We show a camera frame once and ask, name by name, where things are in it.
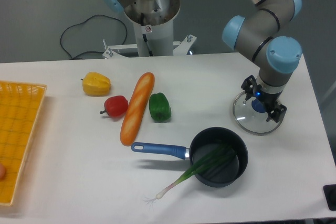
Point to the glass pot lid blue knob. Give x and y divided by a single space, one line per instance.
251 116

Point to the white pedestal base frame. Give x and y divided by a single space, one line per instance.
180 48

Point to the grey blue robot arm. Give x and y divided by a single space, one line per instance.
254 38

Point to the red bell pepper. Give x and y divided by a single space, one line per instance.
115 106

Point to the yellow bell pepper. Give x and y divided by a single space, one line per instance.
96 84

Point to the green spring onion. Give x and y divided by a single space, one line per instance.
214 164

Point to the dark blue saucepan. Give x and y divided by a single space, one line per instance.
212 135

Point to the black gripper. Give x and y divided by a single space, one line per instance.
266 98

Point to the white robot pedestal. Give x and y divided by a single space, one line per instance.
153 21

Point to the green bell pepper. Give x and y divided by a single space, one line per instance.
159 107

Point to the yellow woven basket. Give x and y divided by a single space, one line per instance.
20 107

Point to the black device at table edge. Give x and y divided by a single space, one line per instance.
330 195

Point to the baguette bread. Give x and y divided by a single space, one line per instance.
134 114

